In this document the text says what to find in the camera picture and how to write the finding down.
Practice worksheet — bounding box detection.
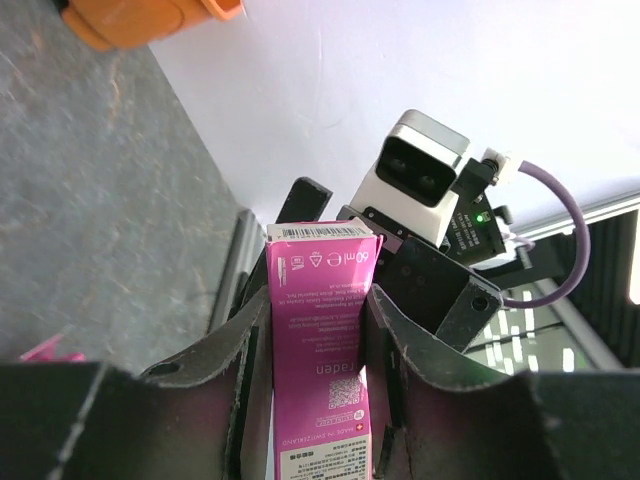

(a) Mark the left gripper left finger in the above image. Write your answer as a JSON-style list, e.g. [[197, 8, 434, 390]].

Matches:
[[1, 289, 272, 479]]

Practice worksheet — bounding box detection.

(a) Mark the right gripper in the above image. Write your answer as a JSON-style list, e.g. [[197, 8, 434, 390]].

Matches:
[[276, 177, 503, 353]]

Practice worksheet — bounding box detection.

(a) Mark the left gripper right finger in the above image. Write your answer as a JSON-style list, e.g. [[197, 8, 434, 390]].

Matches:
[[363, 287, 639, 479]]

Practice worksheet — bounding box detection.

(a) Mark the pink box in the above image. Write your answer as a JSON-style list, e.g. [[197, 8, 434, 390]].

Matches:
[[19, 334, 86, 363], [266, 219, 381, 479]]

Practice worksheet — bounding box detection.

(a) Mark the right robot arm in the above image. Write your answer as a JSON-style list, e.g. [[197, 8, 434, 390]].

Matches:
[[268, 167, 561, 352]]

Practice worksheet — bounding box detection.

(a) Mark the orange plastic basket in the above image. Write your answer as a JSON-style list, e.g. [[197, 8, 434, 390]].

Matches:
[[61, 0, 243, 51]]

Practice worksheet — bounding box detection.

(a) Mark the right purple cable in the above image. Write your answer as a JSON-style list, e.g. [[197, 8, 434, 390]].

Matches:
[[502, 159, 592, 309]]

